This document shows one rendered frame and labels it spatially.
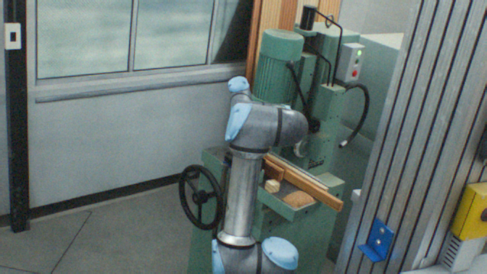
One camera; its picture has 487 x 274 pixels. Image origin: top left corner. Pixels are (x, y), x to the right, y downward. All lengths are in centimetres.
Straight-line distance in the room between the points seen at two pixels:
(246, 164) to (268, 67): 76
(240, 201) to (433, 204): 55
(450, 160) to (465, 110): 12
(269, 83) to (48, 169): 167
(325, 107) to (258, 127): 90
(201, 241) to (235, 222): 111
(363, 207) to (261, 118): 37
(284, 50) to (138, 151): 173
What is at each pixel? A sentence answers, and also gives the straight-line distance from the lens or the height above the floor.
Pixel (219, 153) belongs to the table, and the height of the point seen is 90.
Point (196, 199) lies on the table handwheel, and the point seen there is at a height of 81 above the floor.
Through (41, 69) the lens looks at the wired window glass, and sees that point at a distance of 318.
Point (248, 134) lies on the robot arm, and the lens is 148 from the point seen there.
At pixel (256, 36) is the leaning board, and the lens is 371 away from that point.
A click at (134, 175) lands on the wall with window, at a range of 369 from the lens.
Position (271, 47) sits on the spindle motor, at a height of 146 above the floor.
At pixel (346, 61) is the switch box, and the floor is 141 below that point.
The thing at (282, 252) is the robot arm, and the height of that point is 105.
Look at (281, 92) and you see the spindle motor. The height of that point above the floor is 128.
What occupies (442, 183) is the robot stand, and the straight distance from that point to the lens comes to 126.
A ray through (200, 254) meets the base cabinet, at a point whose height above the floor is 35.
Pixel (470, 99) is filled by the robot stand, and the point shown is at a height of 168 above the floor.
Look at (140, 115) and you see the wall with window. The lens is 351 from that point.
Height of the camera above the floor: 197
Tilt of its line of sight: 24 degrees down
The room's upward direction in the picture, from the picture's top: 10 degrees clockwise
